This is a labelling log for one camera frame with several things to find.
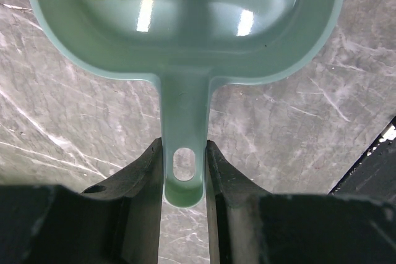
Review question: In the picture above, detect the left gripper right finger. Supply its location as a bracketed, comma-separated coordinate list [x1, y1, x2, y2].
[205, 141, 395, 263]

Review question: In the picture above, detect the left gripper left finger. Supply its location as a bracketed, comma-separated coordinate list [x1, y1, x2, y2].
[1, 139, 163, 263]

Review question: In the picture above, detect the teal dustpan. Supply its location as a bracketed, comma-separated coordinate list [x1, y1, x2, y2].
[29, 0, 343, 208]

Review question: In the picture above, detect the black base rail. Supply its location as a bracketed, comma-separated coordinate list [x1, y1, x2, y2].
[330, 119, 395, 204]

